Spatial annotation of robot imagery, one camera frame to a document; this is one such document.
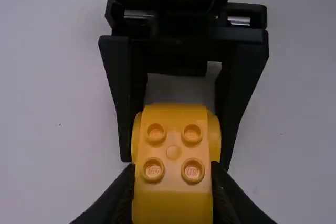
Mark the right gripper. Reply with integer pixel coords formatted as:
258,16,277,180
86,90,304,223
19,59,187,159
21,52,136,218
98,0,269,175

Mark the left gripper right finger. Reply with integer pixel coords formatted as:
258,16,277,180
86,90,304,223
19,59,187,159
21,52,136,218
209,161,266,224

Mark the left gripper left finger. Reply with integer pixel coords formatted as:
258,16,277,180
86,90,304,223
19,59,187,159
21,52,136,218
68,162,137,224

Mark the yellow toy car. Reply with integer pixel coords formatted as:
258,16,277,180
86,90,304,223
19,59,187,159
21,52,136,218
130,102,222,224

